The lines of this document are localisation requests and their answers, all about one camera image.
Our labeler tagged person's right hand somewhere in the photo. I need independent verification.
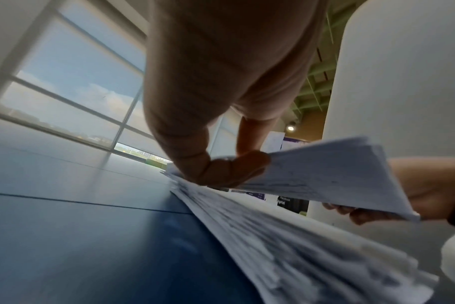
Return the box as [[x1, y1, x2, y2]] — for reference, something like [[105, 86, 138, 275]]
[[320, 156, 455, 226]]

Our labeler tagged person's left hand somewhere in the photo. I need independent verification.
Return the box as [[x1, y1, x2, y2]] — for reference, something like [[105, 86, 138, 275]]
[[142, 0, 328, 188]]

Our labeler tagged aligned white paper stack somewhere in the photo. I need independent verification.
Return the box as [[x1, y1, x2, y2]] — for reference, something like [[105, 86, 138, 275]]
[[160, 163, 441, 304]]

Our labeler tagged green sofa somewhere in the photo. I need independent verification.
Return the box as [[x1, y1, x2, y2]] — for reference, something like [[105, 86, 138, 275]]
[[144, 158, 173, 168]]

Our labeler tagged large framed window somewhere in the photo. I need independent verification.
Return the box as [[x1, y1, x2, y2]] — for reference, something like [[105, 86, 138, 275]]
[[0, 0, 173, 163]]

